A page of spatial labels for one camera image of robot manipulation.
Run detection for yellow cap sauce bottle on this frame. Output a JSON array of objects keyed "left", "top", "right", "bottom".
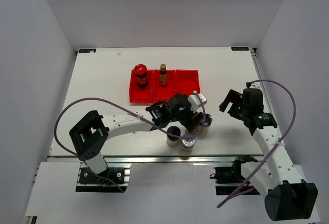
[{"left": 184, "top": 112, "right": 204, "bottom": 134}]

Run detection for black lid spice jar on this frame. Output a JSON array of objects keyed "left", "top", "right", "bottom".
[{"left": 167, "top": 126, "right": 181, "bottom": 147}]

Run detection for small yellow label bottle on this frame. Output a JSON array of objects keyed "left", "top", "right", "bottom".
[{"left": 160, "top": 64, "right": 167, "bottom": 86}]

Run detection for red lid sauce jar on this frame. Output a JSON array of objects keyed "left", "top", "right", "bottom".
[{"left": 134, "top": 64, "right": 148, "bottom": 88}]

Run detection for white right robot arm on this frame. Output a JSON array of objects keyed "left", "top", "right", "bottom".
[{"left": 219, "top": 88, "right": 318, "bottom": 221}]

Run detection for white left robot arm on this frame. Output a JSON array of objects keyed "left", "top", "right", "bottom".
[{"left": 69, "top": 94, "right": 200, "bottom": 182}]

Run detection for middle red plastic bin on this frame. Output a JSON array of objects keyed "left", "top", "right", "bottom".
[{"left": 152, "top": 69, "right": 177, "bottom": 102}]

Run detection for red plastic bin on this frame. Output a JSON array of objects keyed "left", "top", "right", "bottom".
[
  {"left": 152, "top": 69, "right": 177, "bottom": 102},
  {"left": 176, "top": 69, "right": 201, "bottom": 96},
  {"left": 129, "top": 70, "right": 154, "bottom": 103}
]

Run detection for right red plastic bin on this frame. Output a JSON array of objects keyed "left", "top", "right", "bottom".
[{"left": 176, "top": 69, "right": 201, "bottom": 96}]

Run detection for silver lid glass jar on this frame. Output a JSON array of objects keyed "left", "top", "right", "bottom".
[{"left": 181, "top": 134, "right": 196, "bottom": 153}]

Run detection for left red plastic bin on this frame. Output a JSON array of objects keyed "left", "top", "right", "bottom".
[{"left": 129, "top": 70, "right": 154, "bottom": 103}]

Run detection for right blue corner label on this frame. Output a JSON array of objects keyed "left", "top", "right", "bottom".
[{"left": 231, "top": 46, "right": 249, "bottom": 51}]

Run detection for blue corner label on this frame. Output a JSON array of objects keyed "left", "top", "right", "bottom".
[
  {"left": 231, "top": 46, "right": 249, "bottom": 51},
  {"left": 78, "top": 48, "right": 96, "bottom": 53}
]

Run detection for left blue corner label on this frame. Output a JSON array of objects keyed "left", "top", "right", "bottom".
[{"left": 78, "top": 48, "right": 96, "bottom": 53}]

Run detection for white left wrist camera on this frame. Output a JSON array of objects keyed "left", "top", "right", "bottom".
[{"left": 188, "top": 90, "right": 207, "bottom": 112}]

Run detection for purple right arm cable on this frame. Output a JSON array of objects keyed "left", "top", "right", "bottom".
[{"left": 216, "top": 79, "right": 298, "bottom": 209}]

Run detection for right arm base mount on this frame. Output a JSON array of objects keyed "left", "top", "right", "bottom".
[{"left": 209, "top": 155, "right": 258, "bottom": 196}]

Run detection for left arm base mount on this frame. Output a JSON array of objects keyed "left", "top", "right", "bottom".
[{"left": 75, "top": 163, "right": 131, "bottom": 193}]

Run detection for aluminium table front rail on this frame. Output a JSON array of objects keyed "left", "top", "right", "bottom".
[{"left": 47, "top": 154, "right": 268, "bottom": 164}]

